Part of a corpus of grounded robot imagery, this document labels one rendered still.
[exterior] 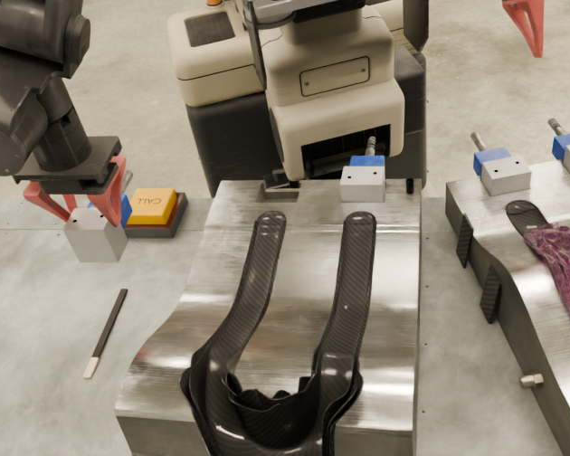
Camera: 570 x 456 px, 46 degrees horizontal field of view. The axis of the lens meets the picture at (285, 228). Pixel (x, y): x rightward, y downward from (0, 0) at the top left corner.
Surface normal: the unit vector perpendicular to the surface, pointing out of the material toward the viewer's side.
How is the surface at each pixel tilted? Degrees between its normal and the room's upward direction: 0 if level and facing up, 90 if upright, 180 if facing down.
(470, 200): 0
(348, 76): 98
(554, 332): 16
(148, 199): 0
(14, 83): 24
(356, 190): 90
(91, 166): 1
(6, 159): 92
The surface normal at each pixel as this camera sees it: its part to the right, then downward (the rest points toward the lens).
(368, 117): 0.23, 0.73
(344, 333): -0.03, -0.96
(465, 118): -0.14, -0.73
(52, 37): -0.04, 0.47
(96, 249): -0.16, 0.69
